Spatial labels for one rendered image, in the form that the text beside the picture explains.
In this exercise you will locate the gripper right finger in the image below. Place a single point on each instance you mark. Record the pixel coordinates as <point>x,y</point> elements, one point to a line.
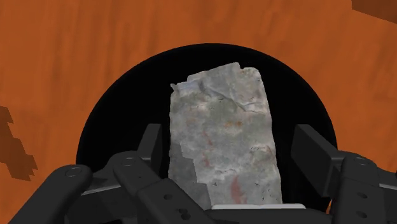
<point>356,186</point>

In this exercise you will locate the grey mottled rectangular block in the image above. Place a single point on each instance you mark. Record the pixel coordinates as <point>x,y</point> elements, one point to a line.
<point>223,136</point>

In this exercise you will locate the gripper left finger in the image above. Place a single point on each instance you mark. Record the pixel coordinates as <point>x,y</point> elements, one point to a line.
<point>149,195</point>

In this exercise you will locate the black round plate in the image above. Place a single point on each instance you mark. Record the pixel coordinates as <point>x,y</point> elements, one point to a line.
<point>130,102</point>

